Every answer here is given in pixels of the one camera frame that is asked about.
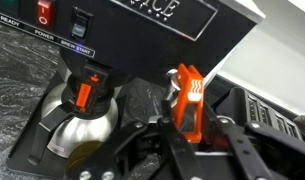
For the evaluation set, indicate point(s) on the amber translucent plastic cup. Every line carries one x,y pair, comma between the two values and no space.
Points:
85,153

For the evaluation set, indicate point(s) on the black and chrome toaster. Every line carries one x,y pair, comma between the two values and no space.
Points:
235,103

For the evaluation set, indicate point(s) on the steel and black coffee machine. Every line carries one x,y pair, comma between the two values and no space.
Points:
142,40

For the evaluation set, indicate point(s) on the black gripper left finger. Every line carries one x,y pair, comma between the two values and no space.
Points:
178,150

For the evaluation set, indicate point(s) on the orange hot water lever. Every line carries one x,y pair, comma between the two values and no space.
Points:
182,80

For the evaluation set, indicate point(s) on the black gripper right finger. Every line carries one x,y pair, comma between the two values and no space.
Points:
275,153

